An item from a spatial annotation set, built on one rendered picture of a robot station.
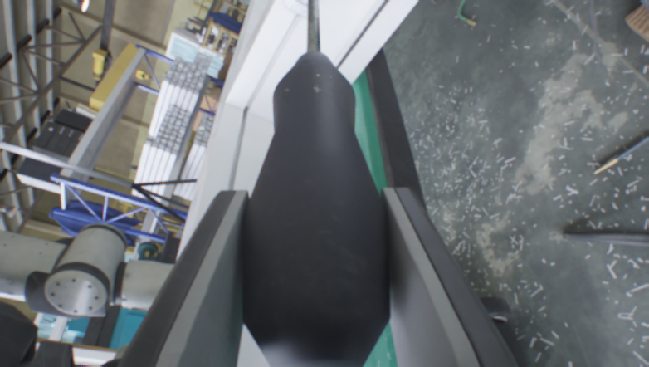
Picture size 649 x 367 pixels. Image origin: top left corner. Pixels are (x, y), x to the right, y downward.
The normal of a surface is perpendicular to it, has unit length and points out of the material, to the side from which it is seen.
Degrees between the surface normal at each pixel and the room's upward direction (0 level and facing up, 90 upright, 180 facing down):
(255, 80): 90
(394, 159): 90
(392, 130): 90
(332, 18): 90
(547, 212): 0
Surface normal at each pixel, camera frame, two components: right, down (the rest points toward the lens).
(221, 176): 0.52, -0.55
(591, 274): -0.85, -0.31
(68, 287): 0.26, 0.42
